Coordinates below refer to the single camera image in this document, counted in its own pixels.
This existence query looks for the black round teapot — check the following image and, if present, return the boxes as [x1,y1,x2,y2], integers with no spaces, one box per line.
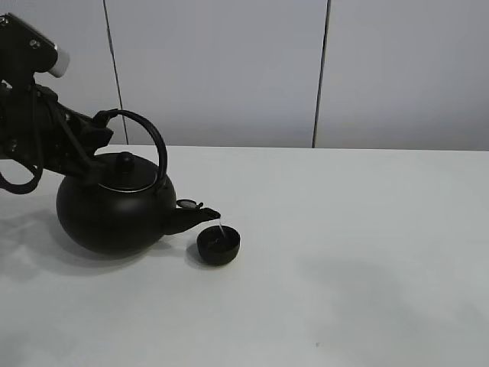
[56,109,221,255]

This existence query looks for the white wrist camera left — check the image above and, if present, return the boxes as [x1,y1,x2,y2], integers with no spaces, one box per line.
[48,44,70,78]

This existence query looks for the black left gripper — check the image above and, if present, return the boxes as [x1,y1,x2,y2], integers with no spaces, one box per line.
[1,86,114,180]

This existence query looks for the small black teacup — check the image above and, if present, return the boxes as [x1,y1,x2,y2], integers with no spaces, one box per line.
[196,226,241,266]

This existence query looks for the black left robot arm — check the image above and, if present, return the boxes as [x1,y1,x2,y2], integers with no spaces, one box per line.
[1,13,113,184]

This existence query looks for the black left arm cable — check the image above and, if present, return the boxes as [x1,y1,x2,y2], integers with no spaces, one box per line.
[0,82,104,196]

